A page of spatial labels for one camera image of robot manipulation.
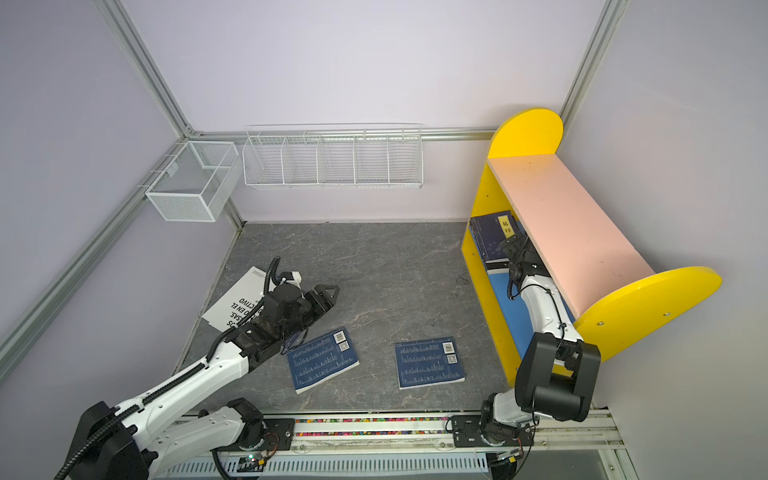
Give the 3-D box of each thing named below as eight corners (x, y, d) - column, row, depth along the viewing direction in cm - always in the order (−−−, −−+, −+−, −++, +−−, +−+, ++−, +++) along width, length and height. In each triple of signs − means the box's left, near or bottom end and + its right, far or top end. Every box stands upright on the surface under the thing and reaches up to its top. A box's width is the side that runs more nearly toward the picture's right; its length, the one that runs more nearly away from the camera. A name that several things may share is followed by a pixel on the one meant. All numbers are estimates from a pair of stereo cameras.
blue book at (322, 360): (298, 396, 82) (296, 394, 80) (288, 355, 89) (286, 352, 87) (360, 366, 87) (360, 363, 85) (346, 329, 94) (345, 326, 92)
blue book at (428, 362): (399, 389, 83) (399, 387, 81) (394, 345, 91) (394, 342, 89) (464, 381, 84) (466, 378, 82) (453, 338, 92) (454, 335, 90)
